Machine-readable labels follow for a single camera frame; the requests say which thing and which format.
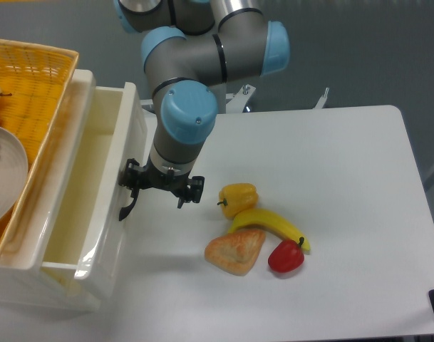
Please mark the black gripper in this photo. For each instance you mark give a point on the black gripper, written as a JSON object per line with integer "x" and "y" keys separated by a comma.
{"x": 136, "y": 177}

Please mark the black top drawer handle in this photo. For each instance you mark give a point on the black top drawer handle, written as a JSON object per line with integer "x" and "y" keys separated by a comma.
{"x": 125, "y": 211}

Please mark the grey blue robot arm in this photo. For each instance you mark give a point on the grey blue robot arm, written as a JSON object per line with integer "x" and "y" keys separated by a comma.
{"x": 190, "y": 47}

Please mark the white drawer cabinet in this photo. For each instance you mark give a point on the white drawer cabinet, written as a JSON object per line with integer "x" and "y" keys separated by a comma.
{"x": 25, "y": 278}

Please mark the yellow bell pepper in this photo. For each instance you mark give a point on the yellow bell pepper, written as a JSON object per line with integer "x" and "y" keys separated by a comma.
{"x": 236, "y": 198}

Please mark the yellow banana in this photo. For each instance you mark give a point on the yellow banana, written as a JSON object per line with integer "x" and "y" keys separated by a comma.
{"x": 270, "y": 221}

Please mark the triangular pastry bread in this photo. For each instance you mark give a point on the triangular pastry bread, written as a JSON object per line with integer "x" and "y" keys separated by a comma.
{"x": 236, "y": 253}

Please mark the red bell pepper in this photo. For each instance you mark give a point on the red bell pepper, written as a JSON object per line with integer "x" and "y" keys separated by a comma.
{"x": 287, "y": 256}

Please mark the grey round plate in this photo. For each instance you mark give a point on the grey round plate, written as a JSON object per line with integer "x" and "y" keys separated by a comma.
{"x": 14, "y": 168}

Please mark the yellow woven basket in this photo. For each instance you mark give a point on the yellow woven basket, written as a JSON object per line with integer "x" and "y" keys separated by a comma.
{"x": 37, "y": 77}

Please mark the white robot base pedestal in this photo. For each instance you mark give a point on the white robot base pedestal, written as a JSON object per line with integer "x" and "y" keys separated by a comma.
{"x": 220, "y": 93}

